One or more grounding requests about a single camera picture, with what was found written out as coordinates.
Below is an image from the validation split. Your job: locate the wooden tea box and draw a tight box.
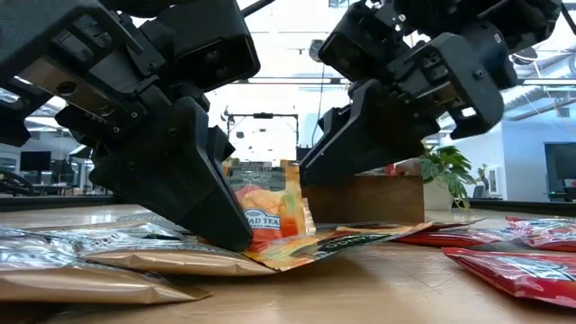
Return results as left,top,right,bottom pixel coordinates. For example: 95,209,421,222
301,157,427,225

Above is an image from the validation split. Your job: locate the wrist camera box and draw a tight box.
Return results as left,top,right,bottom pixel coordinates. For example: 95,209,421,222
139,0,262,94
317,2,409,85

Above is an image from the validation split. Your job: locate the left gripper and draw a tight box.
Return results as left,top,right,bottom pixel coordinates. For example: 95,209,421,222
0,0,179,158

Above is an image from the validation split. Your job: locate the black curved wheel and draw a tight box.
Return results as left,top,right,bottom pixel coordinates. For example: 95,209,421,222
0,168,36,197

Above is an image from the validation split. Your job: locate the black desk monitor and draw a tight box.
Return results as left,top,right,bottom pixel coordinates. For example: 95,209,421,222
19,150,53,173

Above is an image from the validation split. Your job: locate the potted green plant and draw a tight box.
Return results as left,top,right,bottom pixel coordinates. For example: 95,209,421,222
418,143,491,211

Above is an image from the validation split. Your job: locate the orange tea packet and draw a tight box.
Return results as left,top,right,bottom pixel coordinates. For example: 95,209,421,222
242,221,436,274
223,160,316,253

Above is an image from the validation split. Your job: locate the black aluminium table frame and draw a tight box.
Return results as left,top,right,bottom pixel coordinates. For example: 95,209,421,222
0,193,576,218

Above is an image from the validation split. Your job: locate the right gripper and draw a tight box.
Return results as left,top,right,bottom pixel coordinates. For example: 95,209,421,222
300,20,518,188

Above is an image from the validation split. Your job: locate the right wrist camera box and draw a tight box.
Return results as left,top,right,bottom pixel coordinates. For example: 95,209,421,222
317,2,409,85

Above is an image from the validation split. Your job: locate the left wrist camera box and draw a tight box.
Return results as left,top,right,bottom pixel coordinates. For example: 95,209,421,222
139,0,262,94

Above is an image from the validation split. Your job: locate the black background gantry frame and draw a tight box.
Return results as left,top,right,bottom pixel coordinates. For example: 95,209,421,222
226,111,301,149

